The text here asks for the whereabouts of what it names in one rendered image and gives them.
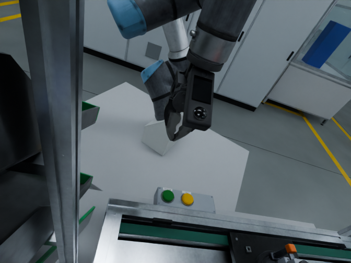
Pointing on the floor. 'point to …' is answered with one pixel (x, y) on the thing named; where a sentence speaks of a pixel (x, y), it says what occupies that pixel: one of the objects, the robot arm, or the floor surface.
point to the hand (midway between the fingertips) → (173, 139)
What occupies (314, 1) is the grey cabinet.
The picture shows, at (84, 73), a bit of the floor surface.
